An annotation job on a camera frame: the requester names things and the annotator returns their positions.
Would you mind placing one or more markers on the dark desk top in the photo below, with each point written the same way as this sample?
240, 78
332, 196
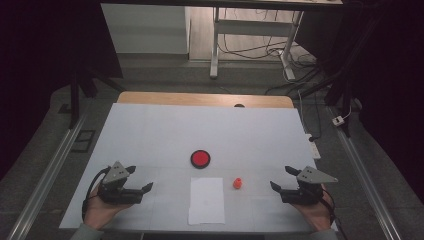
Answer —
216, 3

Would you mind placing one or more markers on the wooden table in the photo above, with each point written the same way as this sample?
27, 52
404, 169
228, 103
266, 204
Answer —
200, 99

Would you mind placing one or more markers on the small white paper sheet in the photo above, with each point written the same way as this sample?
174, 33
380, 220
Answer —
206, 203

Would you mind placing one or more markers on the dark floor socket frame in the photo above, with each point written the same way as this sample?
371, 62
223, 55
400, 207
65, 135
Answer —
83, 140

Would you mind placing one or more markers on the dark curtain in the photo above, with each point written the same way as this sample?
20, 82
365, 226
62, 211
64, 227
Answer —
393, 83
40, 66

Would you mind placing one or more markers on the black metal stand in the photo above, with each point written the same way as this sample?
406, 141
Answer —
346, 100
74, 100

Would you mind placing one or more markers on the large white table cover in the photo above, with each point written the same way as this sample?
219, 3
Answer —
150, 133

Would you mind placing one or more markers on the person's left hand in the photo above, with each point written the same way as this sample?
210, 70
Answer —
98, 213

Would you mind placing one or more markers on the white desk frame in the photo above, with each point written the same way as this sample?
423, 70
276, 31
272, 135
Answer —
253, 27

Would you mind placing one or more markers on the round red ink pad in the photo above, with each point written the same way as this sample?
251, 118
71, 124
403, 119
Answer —
200, 159

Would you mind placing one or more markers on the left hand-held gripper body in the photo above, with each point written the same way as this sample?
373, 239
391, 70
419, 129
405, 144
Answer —
115, 173

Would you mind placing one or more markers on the aluminium floor rail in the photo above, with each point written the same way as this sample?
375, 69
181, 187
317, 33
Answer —
50, 173
363, 173

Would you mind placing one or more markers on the white power strip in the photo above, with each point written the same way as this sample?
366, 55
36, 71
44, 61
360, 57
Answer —
313, 148

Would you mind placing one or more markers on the white cabinet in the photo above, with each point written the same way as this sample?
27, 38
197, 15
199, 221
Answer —
146, 28

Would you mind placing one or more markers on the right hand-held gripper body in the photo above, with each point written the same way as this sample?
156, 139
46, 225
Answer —
311, 175

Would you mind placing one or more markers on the person's right hand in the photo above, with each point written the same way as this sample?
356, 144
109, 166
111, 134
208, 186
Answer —
318, 215

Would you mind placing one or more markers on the small white adapter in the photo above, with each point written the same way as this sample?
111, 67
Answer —
338, 120

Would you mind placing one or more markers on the dark table grommet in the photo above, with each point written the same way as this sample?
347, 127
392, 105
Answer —
239, 105

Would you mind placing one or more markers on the small orange stamp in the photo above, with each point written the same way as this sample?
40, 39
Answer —
238, 180

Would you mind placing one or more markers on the small red ball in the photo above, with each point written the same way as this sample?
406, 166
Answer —
236, 185

